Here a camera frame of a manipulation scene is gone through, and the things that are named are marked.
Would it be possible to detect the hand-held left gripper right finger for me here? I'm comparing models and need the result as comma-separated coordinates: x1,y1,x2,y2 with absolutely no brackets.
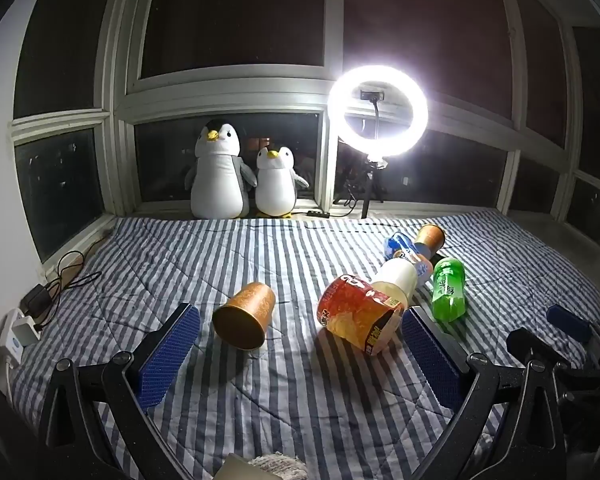
403,305,568,480

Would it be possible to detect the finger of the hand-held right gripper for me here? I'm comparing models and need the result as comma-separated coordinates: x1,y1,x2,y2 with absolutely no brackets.
506,327,572,368
546,304,592,344

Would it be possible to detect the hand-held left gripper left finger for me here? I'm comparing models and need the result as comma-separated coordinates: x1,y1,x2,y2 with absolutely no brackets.
39,303,201,480

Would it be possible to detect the brown paper cup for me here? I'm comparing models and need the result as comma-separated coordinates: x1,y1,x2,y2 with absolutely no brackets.
211,281,277,352
413,223,447,258

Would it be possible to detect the red instant noodle cup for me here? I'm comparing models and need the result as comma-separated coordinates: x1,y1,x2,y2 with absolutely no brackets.
316,274,406,357

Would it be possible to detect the green plastic bottle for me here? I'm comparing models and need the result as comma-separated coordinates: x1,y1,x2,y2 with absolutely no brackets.
431,257,467,322

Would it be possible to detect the blue labelled bottle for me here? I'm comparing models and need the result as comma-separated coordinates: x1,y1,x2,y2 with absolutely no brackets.
384,232,417,261

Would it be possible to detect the beige card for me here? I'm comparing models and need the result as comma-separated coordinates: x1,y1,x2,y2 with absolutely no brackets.
212,454,267,480

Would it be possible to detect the striped blanket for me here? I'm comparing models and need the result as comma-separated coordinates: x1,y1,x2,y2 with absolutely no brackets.
9,210,600,480

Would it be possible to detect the black power adapter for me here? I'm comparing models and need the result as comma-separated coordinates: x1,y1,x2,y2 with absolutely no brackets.
20,284,54,317

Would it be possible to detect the white fuzzy cloth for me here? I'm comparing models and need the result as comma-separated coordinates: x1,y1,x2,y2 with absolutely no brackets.
247,452,312,480

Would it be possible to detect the white power strip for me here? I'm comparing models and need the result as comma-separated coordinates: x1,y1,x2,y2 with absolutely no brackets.
0,308,44,367

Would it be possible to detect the black tripod stand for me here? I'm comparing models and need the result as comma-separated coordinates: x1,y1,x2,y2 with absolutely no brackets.
349,156,389,220

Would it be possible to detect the large penguin plush toy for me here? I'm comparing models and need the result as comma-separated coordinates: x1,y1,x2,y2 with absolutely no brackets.
184,119,259,221

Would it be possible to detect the small penguin plush toy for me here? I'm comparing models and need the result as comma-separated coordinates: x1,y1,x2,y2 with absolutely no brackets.
253,146,310,219

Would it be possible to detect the black adapter cable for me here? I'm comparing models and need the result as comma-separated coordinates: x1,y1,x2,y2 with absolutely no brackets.
41,250,104,332

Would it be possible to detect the black ring light cable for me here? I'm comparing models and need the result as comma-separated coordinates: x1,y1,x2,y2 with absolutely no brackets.
329,184,367,218

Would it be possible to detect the white window frame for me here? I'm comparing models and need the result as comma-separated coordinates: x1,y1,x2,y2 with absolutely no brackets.
10,0,600,261

